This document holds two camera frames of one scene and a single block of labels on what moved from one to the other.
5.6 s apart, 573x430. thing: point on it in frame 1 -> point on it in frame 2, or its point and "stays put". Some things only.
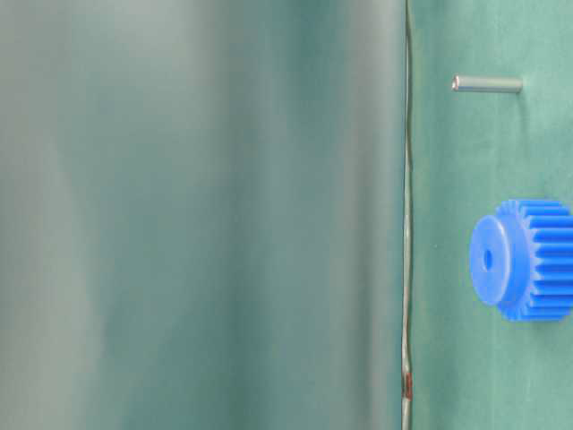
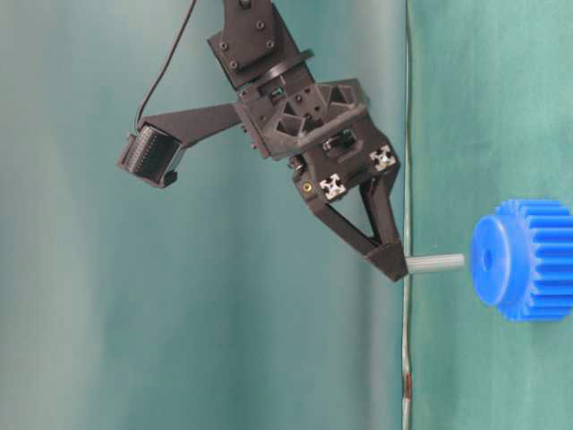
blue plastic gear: x=521 y=260 stays put
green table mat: x=474 y=367 stays put
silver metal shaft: x=487 y=84 -> x=449 y=262
